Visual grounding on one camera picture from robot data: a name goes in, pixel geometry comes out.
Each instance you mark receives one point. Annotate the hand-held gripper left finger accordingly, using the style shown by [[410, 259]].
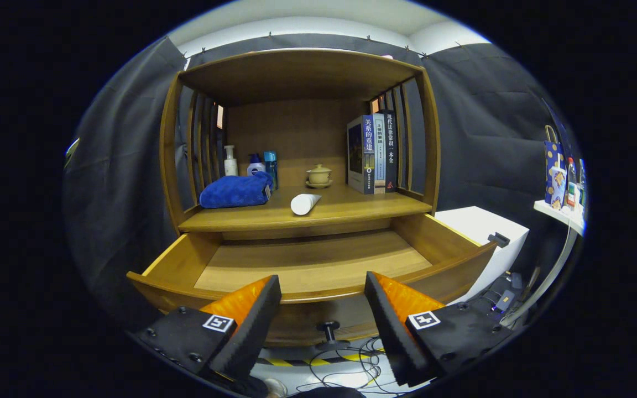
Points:
[[252, 331]]

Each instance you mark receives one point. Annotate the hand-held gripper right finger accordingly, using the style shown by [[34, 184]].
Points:
[[390, 331]]

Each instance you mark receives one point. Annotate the black drawer knob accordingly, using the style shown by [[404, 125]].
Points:
[[329, 331]]

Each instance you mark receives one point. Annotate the wooden drawer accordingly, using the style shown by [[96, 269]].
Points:
[[307, 265]]

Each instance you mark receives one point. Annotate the white green cosmetic tube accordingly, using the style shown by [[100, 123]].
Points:
[[303, 204]]

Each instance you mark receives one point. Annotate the wooden countertop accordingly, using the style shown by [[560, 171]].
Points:
[[351, 204]]

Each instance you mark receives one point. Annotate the white drawer unit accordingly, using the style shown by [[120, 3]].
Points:
[[479, 226]]

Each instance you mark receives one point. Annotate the brown wooden cabinet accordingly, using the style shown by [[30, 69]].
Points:
[[296, 72]]

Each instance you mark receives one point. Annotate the yellow black floor tape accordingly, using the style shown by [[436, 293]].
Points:
[[280, 362]]

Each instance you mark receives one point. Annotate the person's shoe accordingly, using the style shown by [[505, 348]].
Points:
[[274, 388]]

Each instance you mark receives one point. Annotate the small dark grey box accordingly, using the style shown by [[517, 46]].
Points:
[[505, 301]]

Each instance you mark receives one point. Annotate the small black holder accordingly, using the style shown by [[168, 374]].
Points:
[[498, 240]]

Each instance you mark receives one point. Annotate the blue folded towel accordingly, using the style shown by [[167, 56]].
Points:
[[235, 190]]

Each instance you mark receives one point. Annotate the white blue lotion bottle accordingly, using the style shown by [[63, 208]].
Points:
[[255, 167]]

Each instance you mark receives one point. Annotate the teal cylindrical bottle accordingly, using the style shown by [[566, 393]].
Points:
[[270, 166]]

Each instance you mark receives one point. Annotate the white pump bottle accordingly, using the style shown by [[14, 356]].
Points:
[[230, 166]]

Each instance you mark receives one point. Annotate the beige lidded teacup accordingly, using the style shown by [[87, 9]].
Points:
[[319, 176]]

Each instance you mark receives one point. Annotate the pale spine book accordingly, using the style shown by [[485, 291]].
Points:
[[379, 160]]

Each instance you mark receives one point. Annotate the blue spine book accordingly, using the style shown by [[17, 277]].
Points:
[[356, 157]]

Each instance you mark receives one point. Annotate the white round table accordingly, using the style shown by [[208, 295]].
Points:
[[559, 213]]

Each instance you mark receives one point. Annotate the patterned paper cup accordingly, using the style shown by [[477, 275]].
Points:
[[559, 188]]

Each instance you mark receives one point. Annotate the blue gold-dotted paper bag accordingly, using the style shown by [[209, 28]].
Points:
[[551, 166]]

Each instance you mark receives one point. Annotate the red label water bottle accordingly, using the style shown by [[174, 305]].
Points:
[[572, 188]]

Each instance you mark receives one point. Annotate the green label water bottle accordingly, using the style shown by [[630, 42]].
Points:
[[580, 182]]

